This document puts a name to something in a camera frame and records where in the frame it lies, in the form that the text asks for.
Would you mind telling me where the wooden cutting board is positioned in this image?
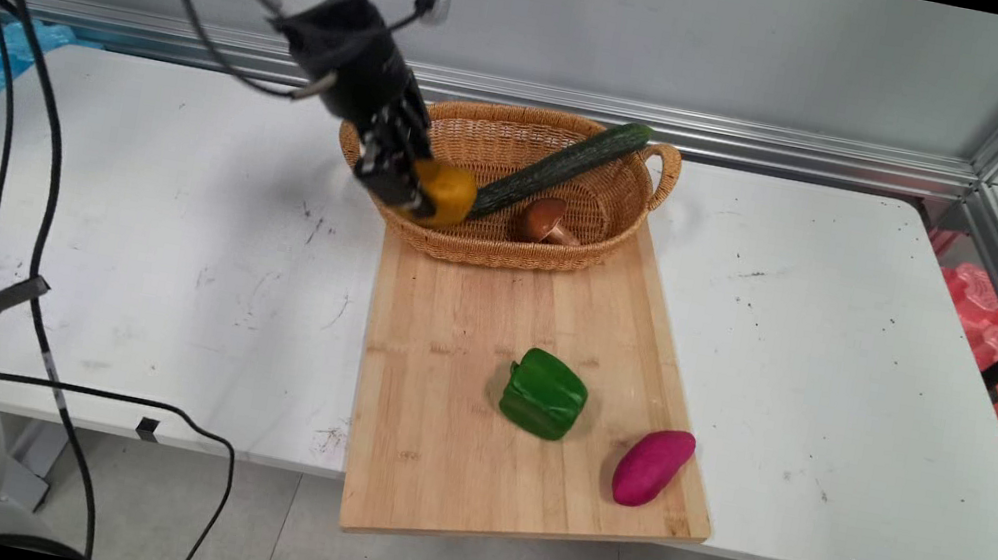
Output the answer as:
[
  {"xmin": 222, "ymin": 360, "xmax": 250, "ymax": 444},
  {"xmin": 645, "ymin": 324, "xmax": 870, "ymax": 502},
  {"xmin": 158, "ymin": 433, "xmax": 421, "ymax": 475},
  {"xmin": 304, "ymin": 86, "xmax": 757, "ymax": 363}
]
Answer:
[{"xmin": 333, "ymin": 179, "xmax": 761, "ymax": 560}]

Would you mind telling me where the woven wicker basket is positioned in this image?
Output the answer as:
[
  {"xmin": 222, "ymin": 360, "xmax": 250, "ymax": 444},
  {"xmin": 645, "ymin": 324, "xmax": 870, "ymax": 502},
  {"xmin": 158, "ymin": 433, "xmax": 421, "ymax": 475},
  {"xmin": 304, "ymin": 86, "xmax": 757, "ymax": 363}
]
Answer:
[{"xmin": 321, "ymin": 75, "xmax": 689, "ymax": 298}]

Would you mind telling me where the grey table leg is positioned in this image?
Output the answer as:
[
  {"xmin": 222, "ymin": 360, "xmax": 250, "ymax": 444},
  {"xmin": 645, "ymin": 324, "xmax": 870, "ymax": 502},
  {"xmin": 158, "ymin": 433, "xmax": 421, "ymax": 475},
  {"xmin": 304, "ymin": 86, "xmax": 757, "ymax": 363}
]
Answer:
[{"xmin": 0, "ymin": 415, "xmax": 73, "ymax": 518}]

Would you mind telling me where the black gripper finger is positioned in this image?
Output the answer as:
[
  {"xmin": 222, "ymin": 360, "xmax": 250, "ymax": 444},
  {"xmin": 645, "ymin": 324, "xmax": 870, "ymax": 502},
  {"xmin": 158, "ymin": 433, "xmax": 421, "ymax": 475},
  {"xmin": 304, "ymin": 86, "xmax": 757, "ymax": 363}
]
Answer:
[
  {"xmin": 382, "ymin": 85, "xmax": 446, "ymax": 171},
  {"xmin": 346, "ymin": 123, "xmax": 449, "ymax": 221}
]

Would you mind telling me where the horizontal aluminium frame rail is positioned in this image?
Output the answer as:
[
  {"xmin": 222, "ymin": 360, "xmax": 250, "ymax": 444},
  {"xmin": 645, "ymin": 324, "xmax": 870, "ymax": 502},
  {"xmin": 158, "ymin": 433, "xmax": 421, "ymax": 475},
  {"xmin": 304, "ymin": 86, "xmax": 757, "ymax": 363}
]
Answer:
[{"xmin": 0, "ymin": 0, "xmax": 988, "ymax": 207}]

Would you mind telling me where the green bell pepper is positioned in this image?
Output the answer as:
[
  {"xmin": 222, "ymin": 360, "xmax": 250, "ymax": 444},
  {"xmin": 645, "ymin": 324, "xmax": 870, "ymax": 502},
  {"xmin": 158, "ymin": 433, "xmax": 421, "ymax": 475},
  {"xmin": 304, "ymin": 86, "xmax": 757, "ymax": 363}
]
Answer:
[{"xmin": 494, "ymin": 344, "xmax": 596, "ymax": 447}]

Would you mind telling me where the brown mushroom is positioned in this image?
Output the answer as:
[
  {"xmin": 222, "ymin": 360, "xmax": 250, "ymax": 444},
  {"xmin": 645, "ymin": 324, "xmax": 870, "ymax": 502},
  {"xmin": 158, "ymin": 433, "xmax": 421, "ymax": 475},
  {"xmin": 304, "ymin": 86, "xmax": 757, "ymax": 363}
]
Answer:
[{"xmin": 510, "ymin": 190, "xmax": 590, "ymax": 253}]

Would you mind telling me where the purple sweet potato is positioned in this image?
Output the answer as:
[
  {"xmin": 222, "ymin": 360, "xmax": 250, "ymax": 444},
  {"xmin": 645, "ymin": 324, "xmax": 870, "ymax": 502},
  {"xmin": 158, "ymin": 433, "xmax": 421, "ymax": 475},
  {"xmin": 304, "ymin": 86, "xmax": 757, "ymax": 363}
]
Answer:
[{"xmin": 608, "ymin": 420, "xmax": 699, "ymax": 517}]

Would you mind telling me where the long dark green cucumber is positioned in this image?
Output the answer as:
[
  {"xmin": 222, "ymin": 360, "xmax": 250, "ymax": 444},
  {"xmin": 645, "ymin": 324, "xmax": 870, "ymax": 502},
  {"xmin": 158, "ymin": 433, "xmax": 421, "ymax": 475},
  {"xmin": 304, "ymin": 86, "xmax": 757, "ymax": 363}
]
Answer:
[{"xmin": 467, "ymin": 98, "xmax": 657, "ymax": 246}]

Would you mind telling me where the yellow-brown potato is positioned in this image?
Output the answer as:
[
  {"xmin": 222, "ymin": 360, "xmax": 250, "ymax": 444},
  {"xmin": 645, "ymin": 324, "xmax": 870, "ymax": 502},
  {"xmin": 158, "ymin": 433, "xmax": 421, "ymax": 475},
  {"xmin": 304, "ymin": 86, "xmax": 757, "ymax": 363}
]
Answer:
[{"xmin": 399, "ymin": 155, "xmax": 484, "ymax": 237}]

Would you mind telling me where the thin black looping cable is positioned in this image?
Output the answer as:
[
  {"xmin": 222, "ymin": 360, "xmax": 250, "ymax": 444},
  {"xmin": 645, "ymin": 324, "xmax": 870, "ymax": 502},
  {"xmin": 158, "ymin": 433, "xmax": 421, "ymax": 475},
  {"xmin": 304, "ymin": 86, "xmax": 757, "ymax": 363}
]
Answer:
[{"xmin": 0, "ymin": 371, "xmax": 246, "ymax": 560}]

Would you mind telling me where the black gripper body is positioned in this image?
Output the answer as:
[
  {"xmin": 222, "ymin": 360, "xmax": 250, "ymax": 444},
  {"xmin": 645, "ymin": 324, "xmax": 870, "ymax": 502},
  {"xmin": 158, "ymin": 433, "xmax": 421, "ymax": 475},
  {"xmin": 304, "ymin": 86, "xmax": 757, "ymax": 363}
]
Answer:
[{"xmin": 253, "ymin": 0, "xmax": 452, "ymax": 169}]

